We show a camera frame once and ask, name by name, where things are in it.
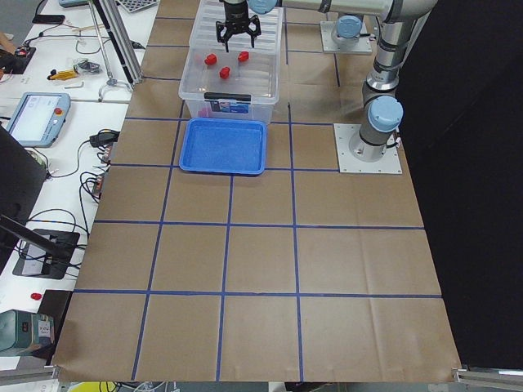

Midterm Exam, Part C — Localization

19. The yellow black tool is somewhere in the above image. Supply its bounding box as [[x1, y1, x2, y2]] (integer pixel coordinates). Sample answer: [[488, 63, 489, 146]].
[[47, 69, 78, 81]]

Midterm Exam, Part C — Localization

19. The blue plastic tray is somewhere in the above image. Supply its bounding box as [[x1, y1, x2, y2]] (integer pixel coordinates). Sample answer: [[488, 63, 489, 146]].
[[179, 118, 267, 176]]

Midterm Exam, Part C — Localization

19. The aluminium frame post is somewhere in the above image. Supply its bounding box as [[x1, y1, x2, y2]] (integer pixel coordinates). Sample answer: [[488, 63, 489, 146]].
[[92, 0, 143, 86]]

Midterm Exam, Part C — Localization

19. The black monitor stand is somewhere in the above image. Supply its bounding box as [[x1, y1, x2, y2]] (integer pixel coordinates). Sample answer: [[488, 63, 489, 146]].
[[1, 215, 81, 280]]

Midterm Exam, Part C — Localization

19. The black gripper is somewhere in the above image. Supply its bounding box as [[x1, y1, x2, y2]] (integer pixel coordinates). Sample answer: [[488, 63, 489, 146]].
[[216, 0, 261, 52]]

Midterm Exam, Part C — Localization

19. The teach pendant tablet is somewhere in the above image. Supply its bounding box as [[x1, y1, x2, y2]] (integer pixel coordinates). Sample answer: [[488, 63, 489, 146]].
[[7, 92, 71, 148]]

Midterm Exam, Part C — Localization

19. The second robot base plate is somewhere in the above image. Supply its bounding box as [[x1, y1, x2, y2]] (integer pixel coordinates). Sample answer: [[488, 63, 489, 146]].
[[320, 21, 373, 56]]

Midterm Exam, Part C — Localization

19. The clear plastic box lid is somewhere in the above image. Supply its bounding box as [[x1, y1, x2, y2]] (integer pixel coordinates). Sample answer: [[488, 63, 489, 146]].
[[190, 1, 283, 54]]

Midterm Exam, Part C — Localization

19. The red block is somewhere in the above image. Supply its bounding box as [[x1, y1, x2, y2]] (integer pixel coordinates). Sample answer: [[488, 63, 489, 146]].
[[219, 66, 230, 79], [204, 53, 217, 65], [238, 51, 249, 63]]

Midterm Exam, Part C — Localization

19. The black power adapter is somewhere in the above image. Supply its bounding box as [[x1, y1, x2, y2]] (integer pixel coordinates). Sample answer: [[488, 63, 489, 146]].
[[89, 130, 120, 148]]

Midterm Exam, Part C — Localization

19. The black monitor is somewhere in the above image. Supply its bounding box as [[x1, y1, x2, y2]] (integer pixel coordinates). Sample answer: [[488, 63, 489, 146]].
[[0, 124, 47, 270]]

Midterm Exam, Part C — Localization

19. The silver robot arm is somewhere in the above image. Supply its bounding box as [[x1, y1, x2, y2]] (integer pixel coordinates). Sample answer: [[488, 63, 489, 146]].
[[216, 1, 436, 163]]

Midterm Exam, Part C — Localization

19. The green box device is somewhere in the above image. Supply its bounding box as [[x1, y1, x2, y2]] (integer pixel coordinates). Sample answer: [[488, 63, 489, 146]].
[[1, 310, 55, 357]]

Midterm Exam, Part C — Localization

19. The clear plastic storage box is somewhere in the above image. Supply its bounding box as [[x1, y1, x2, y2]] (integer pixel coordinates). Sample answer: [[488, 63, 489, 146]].
[[178, 48, 279, 124]]

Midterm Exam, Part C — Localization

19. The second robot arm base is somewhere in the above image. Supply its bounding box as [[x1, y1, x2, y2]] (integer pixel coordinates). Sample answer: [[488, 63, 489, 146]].
[[331, 14, 375, 45]]

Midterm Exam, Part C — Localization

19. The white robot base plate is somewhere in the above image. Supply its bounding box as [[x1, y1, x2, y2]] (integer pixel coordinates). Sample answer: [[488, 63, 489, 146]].
[[333, 123, 402, 175]]

